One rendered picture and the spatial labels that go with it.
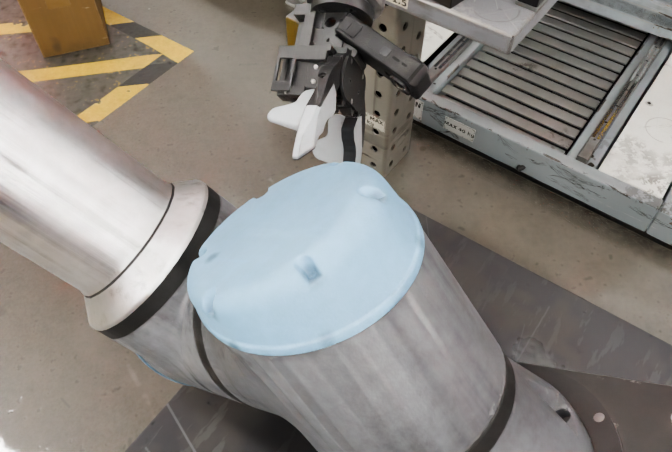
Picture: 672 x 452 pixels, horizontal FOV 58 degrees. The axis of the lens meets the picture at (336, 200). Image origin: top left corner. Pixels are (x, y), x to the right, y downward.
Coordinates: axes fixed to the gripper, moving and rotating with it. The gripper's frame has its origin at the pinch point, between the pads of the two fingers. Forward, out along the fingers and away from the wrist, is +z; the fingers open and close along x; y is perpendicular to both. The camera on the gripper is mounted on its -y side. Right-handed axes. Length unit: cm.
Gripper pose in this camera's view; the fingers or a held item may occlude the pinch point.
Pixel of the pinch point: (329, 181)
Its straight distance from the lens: 64.5
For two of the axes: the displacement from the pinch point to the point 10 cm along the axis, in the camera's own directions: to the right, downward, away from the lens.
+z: -1.7, 9.7, -1.7
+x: -3.4, -2.2, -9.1
